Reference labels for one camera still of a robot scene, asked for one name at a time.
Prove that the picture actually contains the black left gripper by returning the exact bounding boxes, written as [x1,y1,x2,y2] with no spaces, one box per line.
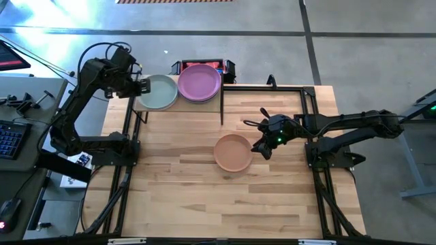
[106,71,152,99]

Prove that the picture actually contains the grey side desk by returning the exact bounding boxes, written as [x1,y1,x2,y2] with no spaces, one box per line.
[0,75,69,245]

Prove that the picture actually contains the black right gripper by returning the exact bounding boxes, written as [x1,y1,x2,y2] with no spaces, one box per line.
[251,114,300,161]

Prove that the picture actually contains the terracotta brown plate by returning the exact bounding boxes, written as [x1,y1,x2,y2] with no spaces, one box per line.
[213,133,254,173]

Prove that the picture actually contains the black backlit keyboard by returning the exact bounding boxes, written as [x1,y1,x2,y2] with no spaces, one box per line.
[0,119,32,161]

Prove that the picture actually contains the purple plate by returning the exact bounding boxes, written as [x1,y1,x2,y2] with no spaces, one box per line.
[177,63,222,104]

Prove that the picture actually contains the black computer mouse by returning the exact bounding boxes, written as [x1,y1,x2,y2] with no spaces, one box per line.
[0,197,22,235]

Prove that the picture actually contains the black cable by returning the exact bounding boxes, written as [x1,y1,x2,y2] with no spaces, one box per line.
[0,39,78,79]

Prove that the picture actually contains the sage green plate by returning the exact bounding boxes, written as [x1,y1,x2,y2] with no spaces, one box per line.
[137,74,179,112]

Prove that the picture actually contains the black device with green light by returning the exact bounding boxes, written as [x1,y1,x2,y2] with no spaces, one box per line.
[416,88,436,119]

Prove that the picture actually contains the white box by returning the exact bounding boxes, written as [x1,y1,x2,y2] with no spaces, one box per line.
[59,147,93,189]

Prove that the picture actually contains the black clamps on desk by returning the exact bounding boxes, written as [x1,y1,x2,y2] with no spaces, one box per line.
[0,89,55,116]

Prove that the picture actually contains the silver metal bracket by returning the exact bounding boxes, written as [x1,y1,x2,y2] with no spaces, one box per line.
[298,239,338,245]
[107,238,148,245]

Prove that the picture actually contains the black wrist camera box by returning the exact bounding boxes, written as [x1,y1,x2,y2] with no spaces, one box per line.
[109,46,138,72]

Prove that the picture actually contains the red and black crate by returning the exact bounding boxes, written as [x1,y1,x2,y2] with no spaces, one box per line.
[169,58,236,85]

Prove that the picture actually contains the grey metal stand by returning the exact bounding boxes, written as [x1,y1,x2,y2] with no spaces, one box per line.
[374,88,436,199]

